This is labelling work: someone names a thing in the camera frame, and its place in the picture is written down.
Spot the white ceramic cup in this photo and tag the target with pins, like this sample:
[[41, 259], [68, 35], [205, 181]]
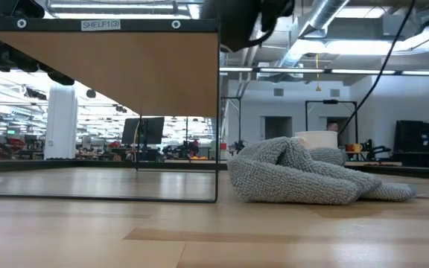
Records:
[[317, 139]]

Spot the small yellow mug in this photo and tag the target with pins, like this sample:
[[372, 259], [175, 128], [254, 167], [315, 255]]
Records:
[[357, 147]]

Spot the white shelf label sticker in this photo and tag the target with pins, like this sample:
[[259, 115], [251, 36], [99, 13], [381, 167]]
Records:
[[101, 25]]

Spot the black storage cabinet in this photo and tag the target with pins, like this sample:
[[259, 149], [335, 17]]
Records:
[[421, 137]]

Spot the person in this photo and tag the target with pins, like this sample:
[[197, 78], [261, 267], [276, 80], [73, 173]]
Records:
[[332, 126]]

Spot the black metal gantry frame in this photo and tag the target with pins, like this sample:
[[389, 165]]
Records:
[[330, 101]]

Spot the small red mug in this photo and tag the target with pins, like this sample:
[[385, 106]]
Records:
[[349, 147]]

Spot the black flat monitor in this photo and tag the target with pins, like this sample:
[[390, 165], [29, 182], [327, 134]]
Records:
[[143, 130]]

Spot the white building pillar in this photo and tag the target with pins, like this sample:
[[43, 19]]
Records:
[[61, 123]]

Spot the wooden tray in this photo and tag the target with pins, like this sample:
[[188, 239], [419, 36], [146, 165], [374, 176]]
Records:
[[125, 67]]

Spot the grey terry cloth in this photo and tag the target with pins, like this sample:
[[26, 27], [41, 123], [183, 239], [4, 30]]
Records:
[[292, 175]]

